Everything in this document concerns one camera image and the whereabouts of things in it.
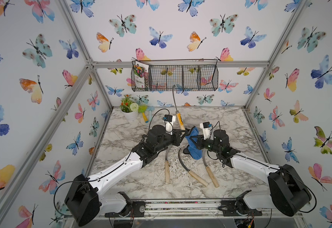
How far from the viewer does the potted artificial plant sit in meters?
Result: 1.03

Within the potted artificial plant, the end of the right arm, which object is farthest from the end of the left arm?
the potted artificial plant

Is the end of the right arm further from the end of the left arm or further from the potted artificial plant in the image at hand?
the potted artificial plant
